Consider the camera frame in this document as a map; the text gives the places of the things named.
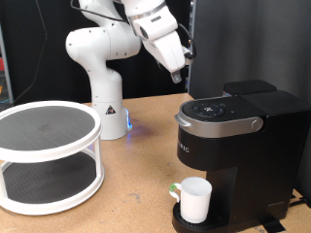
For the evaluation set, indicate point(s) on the white two-tier turntable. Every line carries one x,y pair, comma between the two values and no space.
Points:
48,152

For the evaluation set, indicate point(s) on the dark grey partition panel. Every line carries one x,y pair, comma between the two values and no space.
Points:
259,39

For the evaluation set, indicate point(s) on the black Keurig coffee machine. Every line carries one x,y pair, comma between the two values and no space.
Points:
259,155

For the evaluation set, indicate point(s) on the black tape strip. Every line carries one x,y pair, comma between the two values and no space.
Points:
273,225

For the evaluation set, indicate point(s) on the black curtain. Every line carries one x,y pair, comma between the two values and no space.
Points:
155,81

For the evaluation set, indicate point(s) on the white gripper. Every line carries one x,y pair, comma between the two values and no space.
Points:
168,50

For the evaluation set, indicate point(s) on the clear water tank black lid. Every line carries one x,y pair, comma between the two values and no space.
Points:
249,86

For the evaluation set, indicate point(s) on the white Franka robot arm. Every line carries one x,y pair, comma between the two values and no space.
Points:
103,84

